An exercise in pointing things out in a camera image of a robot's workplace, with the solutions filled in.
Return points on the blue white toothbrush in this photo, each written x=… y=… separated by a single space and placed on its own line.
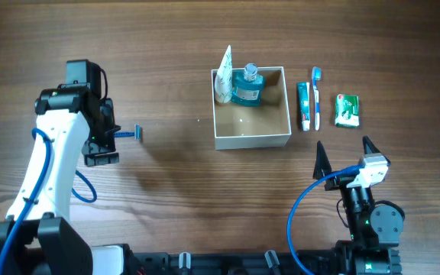
x=316 y=76

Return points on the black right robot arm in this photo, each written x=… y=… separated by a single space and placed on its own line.
x=374 y=226

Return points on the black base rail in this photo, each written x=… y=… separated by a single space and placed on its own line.
x=271 y=262

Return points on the green white soap pack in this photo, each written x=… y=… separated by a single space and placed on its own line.
x=347 y=111

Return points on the white leaf-print tube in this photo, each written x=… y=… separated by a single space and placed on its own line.
x=223 y=79

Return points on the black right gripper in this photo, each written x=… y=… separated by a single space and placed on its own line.
x=322 y=166

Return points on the blue disposable razor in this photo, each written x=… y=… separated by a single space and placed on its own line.
x=136 y=133

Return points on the blue white toothpaste tube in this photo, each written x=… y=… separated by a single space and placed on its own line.
x=303 y=93

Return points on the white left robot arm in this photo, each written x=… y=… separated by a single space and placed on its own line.
x=76 y=119

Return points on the blue mouthwash bottle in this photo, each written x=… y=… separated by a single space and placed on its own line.
x=248 y=85

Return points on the white open box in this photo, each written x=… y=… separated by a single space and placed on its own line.
x=268 y=125

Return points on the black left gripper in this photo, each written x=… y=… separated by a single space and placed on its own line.
x=105 y=143

